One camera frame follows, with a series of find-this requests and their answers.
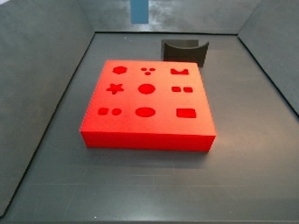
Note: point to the red shape sorter box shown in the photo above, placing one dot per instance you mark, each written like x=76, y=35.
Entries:
x=148, y=105

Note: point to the dark grey curved holder block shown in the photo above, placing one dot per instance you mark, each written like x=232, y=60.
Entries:
x=184, y=50

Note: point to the blue vertical strip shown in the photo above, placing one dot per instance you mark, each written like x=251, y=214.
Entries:
x=138, y=11

